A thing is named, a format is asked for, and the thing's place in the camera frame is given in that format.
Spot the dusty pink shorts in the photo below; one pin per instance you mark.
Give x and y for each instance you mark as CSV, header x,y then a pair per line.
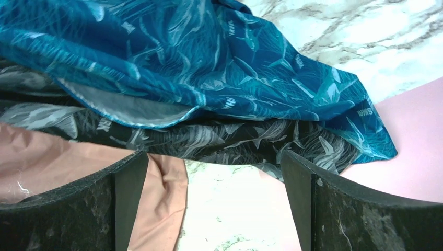
x,y
34,162

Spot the black shark print shorts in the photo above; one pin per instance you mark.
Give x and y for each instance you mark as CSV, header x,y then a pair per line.
x,y
31,100

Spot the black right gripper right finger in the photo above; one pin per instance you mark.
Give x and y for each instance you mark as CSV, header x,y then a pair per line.
x,y
334,213

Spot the blue shark print shorts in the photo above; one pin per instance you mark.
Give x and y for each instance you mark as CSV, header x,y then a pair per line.
x,y
154,64

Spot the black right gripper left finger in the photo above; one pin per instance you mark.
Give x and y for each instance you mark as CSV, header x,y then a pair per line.
x,y
96,212

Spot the pink mat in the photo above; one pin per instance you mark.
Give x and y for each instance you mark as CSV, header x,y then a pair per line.
x,y
415,120

